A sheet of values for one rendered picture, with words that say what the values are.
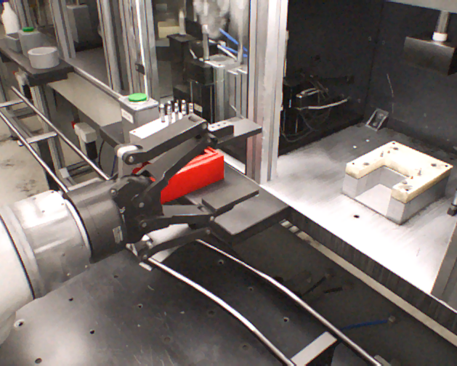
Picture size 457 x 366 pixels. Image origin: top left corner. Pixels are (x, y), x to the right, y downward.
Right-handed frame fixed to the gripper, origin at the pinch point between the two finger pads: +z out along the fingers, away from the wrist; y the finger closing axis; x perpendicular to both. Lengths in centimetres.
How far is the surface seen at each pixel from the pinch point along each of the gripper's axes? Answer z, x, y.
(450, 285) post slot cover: 21.5, -20.9, -17.8
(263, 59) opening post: 21.5, 19.1, 4.0
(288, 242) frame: 38, 24, -49
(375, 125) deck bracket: 62, 20, -21
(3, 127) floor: 22, 295, -112
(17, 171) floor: 11, 224, -112
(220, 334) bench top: 3.9, 9.2, -44.4
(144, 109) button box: 10.3, 43.0, -10.2
